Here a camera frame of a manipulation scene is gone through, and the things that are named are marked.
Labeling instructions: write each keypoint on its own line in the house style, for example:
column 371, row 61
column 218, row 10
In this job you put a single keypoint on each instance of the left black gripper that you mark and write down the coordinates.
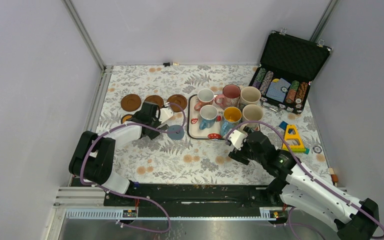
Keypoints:
column 162, row 127

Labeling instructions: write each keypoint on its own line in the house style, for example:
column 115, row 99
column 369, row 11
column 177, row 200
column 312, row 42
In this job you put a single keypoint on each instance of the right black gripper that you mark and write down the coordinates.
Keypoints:
column 240, row 155

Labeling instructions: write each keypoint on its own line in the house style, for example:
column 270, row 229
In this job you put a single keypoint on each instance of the brown wooden coaster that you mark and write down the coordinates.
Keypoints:
column 180, row 102
column 156, row 99
column 131, row 102

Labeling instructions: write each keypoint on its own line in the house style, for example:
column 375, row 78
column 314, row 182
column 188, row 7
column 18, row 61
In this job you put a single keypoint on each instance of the orange smiley coaster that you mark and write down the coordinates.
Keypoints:
column 125, row 118

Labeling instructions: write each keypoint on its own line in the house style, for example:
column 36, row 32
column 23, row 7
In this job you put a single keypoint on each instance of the grey blue coaster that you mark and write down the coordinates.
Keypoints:
column 175, row 132

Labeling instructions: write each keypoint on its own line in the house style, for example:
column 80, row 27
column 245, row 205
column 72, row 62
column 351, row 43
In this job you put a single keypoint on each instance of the blue floral mug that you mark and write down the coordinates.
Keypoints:
column 208, row 114

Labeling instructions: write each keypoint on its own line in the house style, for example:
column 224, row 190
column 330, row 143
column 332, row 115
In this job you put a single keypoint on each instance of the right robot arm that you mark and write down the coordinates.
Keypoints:
column 297, row 186

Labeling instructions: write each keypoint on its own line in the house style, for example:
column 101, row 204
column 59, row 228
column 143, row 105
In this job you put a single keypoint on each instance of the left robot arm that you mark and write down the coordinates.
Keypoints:
column 94, row 155

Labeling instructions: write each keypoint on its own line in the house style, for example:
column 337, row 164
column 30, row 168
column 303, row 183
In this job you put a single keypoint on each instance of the blue small block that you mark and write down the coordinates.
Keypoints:
column 283, row 125

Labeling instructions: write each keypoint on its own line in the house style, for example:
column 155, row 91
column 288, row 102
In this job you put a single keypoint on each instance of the cream mug front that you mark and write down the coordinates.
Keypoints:
column 252, row 112

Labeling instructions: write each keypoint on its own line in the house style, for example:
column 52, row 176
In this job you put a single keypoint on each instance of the cream mug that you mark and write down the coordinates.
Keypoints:
column 249, row 95
column 252, row 112

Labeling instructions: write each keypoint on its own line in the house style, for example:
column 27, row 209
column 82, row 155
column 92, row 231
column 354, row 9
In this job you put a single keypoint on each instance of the yellow inside blue mug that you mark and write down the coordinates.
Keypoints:
column 232, row 116

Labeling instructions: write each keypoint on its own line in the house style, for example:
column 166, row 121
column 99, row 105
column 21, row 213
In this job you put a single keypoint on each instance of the yellow triangle toy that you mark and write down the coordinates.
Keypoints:
column 293, row 139

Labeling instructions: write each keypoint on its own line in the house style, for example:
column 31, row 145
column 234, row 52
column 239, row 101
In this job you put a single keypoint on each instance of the white strawberry tray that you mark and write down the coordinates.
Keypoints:
column 195, row 120

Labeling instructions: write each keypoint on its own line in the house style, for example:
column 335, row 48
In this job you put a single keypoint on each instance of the cream mug rear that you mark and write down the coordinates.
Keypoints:
column 249, row 95

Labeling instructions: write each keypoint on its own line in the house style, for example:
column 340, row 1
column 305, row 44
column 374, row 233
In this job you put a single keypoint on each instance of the pink large mug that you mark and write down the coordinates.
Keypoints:
column 230, row 96

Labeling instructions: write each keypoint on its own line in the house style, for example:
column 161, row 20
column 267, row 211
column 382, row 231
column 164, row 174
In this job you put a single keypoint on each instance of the blue card deck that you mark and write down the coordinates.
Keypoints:
column 278, row 89

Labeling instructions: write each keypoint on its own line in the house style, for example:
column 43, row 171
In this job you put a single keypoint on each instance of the pink small mug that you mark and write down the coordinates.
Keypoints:
column 205, row 97

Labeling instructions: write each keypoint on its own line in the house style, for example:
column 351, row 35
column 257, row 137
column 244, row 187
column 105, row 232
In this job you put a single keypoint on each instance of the floral tablecloth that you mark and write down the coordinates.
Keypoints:
column 192, row 161

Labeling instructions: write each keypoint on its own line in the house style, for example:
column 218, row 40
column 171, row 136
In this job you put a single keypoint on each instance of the black poker chip case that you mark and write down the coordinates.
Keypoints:
column 296, row 60

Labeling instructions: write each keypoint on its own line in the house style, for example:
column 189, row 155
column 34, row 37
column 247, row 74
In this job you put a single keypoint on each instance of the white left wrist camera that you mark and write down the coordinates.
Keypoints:
column 165, row 114

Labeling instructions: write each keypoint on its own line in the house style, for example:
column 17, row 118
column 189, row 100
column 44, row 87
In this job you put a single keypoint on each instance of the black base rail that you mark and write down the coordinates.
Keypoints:
column 203, row 200

